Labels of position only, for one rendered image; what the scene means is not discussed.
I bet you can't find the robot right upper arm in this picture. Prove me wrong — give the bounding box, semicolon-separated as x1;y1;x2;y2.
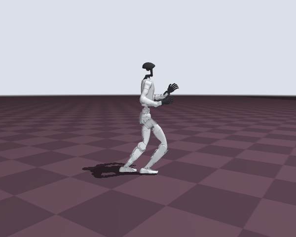
140;80;152;104

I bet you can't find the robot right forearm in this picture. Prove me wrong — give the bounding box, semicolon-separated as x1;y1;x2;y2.
142;97;162;107

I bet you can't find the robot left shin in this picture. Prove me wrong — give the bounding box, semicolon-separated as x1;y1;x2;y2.
124;146;146;168

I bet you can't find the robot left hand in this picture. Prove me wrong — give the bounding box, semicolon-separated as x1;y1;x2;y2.
163;83;178;95

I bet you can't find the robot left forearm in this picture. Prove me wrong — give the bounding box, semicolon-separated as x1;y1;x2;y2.
154;93;168;100

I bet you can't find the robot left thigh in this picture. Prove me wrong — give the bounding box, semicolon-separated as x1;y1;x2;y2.
137;117;150;151

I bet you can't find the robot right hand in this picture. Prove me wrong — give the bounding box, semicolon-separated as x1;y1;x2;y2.
157;94;174;105

